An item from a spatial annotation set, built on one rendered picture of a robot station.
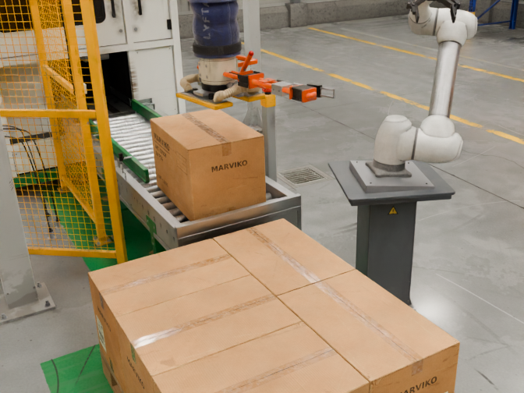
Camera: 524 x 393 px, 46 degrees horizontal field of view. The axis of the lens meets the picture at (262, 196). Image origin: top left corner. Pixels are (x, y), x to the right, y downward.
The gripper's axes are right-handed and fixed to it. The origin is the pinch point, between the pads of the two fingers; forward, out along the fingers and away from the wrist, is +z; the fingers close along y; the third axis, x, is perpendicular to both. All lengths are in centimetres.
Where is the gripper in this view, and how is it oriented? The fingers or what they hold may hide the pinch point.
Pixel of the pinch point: (435, 18)
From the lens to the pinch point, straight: 252.2
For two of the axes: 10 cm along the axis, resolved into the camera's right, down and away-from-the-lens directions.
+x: -0.1, -5.7, -8.2
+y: -10.0, -0.2, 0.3
